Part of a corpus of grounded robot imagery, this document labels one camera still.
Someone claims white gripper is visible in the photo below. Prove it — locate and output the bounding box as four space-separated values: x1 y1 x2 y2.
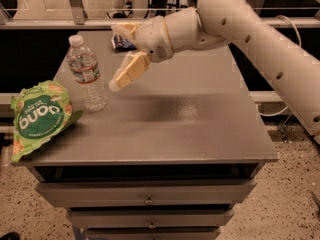
109 16 174 92

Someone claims clear plastic water bottle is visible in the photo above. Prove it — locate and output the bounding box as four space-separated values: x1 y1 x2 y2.
67 34 107 112

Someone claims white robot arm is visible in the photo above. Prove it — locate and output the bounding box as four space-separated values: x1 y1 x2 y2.
109 0 320 139

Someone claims dark blue chip bag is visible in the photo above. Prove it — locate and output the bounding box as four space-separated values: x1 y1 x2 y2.
111 34 136 50

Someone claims green rice chip bag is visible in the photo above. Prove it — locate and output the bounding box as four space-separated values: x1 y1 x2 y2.
11 80 83 163

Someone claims grey drawer cabinet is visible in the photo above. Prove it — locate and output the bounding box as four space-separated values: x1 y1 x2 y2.
13 29 280 240

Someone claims top grey drawer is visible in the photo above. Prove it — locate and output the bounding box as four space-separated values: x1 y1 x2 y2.
36 180 256 208

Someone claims grey drawer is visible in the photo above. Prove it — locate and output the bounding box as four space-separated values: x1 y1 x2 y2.
36 180 256 208
85 228 220 240
67 209 233 229

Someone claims middle grey drawer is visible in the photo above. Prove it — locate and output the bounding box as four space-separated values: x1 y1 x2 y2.
67 209 233 229

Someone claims bottom grey drawer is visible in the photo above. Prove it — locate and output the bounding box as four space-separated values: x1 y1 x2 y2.
85 228 220 240

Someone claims black shoe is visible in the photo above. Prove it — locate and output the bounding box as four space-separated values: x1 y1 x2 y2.
0 232 20 240

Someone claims metal railing frame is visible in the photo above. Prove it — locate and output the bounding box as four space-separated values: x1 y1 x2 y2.
1 0 320 29

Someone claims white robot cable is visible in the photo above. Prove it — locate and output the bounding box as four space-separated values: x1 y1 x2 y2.
258 14 303 118

